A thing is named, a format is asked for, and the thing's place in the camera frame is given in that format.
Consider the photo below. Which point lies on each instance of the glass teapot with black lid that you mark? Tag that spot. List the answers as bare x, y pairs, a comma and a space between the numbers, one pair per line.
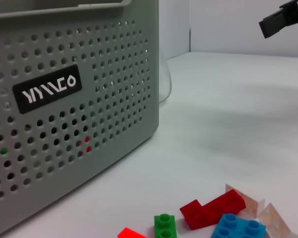
167, 81

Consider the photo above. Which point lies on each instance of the large bright red brick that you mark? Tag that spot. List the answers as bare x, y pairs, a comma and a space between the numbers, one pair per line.
129, 233

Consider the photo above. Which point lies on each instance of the grey-green perforated storage bin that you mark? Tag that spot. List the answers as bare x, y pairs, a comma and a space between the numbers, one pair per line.
89, 111

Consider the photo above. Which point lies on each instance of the blue square plate brick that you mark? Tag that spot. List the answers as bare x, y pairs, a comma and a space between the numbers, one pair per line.
238, 226

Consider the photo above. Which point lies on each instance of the long dark red brick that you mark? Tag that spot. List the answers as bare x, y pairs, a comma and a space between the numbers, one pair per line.
208, 210

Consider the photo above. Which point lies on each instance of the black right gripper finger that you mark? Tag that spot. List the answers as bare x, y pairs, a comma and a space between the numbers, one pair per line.
275, 23

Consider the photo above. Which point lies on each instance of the white brick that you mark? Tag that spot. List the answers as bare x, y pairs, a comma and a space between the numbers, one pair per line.
253, 204

